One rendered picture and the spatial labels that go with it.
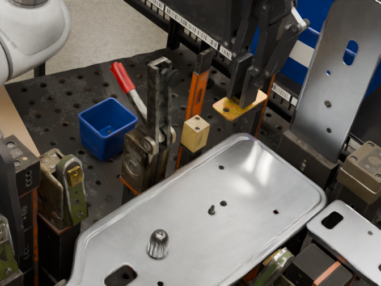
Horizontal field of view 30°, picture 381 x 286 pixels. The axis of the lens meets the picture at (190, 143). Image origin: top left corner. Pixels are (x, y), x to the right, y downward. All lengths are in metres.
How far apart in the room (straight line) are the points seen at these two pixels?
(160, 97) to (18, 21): 0.49
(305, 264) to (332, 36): 0.38
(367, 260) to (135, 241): 0.38
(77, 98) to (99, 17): 1.49
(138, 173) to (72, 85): 0.63
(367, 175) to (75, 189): 0.50
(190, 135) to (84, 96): 0.61
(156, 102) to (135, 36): 2.05
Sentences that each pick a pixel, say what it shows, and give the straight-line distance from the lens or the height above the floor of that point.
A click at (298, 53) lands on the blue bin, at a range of 1.41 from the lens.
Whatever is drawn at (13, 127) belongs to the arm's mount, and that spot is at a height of 0.74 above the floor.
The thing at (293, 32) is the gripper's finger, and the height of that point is 1.42.
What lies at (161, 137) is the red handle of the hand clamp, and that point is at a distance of 1.21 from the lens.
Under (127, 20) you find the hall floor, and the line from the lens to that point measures 3.28.
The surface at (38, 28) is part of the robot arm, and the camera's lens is 1.57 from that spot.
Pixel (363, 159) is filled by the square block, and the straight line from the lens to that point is 1.29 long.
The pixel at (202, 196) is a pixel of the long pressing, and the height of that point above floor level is 1.00.
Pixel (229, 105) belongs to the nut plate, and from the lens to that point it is 1.01.
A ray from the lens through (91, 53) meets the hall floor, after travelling 3.07.
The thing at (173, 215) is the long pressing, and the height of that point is 1.00.
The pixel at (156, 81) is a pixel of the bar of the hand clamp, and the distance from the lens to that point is 1.12.
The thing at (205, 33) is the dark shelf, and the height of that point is 1.03.
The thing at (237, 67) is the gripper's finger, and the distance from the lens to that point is 0.98.
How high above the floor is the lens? 1.92
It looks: 45 degrees down
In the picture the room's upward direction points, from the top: 11 degrees clockwise
